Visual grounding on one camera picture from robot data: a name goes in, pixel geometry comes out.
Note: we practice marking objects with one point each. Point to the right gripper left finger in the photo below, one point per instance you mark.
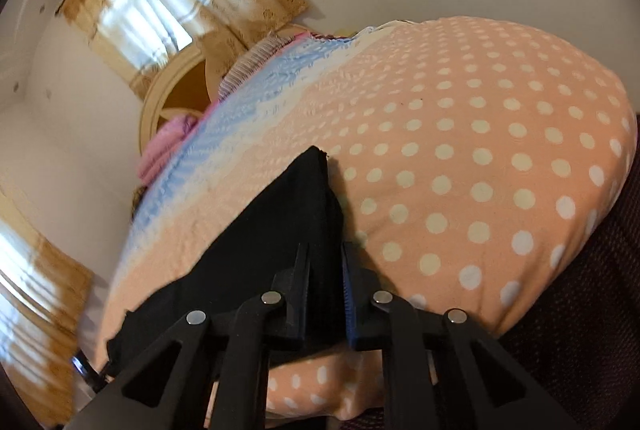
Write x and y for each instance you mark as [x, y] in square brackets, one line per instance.
[208, 371]

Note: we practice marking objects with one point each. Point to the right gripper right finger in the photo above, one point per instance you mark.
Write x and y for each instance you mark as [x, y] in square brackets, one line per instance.
[440, 371]

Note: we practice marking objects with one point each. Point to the black pants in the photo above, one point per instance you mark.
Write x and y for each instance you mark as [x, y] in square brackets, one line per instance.
[289, 238]

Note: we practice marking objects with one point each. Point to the beige side window curtain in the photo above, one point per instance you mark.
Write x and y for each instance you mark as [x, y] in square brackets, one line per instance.
[43, 296]

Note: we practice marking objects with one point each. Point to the brown bag beside bed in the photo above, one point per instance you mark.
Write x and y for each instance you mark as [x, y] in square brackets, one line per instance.
[136, 200]

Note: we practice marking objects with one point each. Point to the polka dot bed cover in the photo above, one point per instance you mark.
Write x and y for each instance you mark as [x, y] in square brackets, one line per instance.
[479, 164]

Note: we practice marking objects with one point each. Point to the folded pink blanket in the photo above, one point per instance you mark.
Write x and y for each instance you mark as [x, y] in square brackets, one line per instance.
[160, 149]

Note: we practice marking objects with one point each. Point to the cream wooden headboard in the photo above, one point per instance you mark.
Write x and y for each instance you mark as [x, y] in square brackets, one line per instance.
[187, 84]

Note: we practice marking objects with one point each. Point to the striped pillow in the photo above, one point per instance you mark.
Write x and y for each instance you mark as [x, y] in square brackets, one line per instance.
[250, 62]

